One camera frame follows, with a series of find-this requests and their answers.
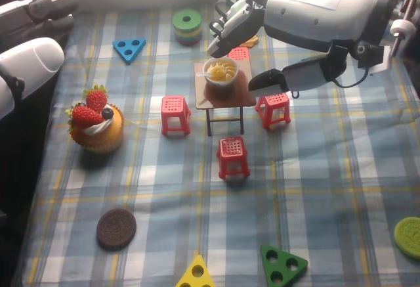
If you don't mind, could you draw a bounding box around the yellow triangle block with holes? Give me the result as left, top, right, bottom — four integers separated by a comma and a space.
175, 254, 216, 287

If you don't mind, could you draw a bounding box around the blue triangle block with holes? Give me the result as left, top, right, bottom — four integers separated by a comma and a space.
112, 38, 147, 65

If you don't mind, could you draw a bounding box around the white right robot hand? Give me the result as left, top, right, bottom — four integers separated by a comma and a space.
206, 0, 385, 93

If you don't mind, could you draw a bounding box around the chocolate sandwich cookie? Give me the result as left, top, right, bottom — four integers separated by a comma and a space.
96, 208, 137, 251

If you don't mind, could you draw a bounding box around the stack of coloured rings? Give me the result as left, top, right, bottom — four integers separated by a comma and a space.
172, 8, 203, 47

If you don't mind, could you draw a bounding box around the small brown toy table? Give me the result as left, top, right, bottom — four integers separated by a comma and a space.
193, 62, 257, 137

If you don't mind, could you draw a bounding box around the strawberry toy cupcake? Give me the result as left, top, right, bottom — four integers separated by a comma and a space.
64, 83, 125, 155

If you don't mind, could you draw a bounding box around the orange bowl with spoon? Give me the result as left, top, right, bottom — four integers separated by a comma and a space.
196, 56, 240, 88

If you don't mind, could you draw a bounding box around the green triangle block with holes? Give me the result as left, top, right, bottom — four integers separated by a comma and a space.
260, 244, 309, 287

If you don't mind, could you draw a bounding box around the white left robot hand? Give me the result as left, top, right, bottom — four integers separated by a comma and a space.
0, 0, 79, 120

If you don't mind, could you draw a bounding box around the blue plaid tablecloth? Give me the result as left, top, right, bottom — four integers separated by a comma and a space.
12, 7, 420, 287

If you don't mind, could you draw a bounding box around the red toy stool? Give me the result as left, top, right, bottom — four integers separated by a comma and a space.
227, 46, 253, 64
160, 95, 192, 136
255, 91, 292, 130
216, 136, 251, 181

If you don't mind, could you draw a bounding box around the green sandwich cookie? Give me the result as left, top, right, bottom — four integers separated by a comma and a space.
393, 216, 420, 262

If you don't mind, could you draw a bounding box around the small yellow toy tart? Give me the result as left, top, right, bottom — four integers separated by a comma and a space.
239, 35, 260, 49

